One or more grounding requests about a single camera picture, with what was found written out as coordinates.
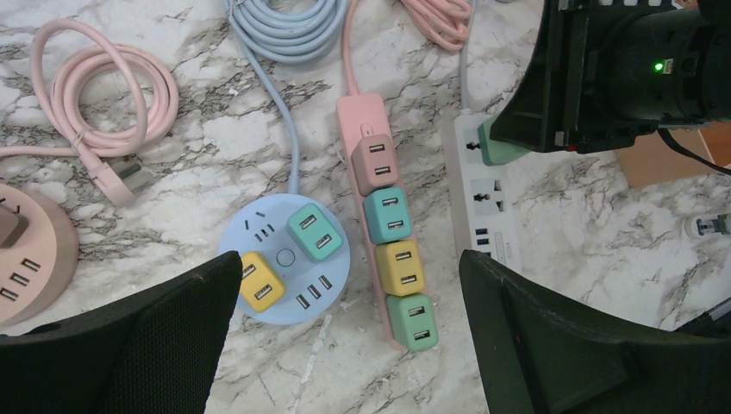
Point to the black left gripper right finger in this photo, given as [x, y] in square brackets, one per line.
[541, 352]

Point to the orange plastic file rack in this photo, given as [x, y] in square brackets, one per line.
[650, 161]

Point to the teal plug adapter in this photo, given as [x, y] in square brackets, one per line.
[314, 233]
[387, 215]

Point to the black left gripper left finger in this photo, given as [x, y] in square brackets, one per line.
[156, 351]

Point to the pink long power strip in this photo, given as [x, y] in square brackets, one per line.
[359, 116]

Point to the pink brown plug adapter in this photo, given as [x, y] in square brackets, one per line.
[13, 223]

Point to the pink round power strip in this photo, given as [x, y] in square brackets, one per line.
[40, 266]

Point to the blue round power strip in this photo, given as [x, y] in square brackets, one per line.
[311, 287]

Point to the white power strip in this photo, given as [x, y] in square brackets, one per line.
[481, 209]

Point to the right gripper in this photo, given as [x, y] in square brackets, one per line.
[649, 67]

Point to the green plug adapter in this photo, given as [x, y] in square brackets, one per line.
[412, 321]
[497, 153]

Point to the yellow plug adapter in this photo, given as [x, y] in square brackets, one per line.
[400, 268]
[260, 287]

